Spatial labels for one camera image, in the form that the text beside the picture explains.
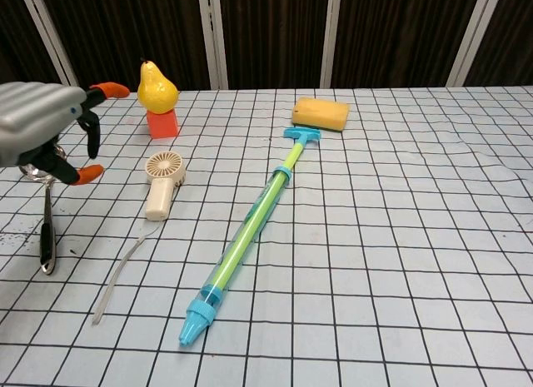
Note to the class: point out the white checkered tablecloth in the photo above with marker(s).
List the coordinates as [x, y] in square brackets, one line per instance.
[333, 237]

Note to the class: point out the white vertical frame post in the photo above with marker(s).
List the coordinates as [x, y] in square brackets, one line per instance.
[212, 37]
[470, 37]
[50, 37]
[332, 37]

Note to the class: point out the blue green water squirter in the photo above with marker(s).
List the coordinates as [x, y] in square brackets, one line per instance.
[245, 237]

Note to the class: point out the yellow sponge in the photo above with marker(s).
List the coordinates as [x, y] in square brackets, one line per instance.
[320, 114]

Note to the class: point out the beige handheld fan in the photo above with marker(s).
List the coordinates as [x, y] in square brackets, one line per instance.
[162, 187]

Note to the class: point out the yellow pear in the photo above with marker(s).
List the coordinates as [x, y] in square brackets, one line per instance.
[156, 89]

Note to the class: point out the red-orange block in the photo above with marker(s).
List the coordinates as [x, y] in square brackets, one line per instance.
[162, 124]

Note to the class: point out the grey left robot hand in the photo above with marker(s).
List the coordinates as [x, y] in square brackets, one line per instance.
[39, 118]

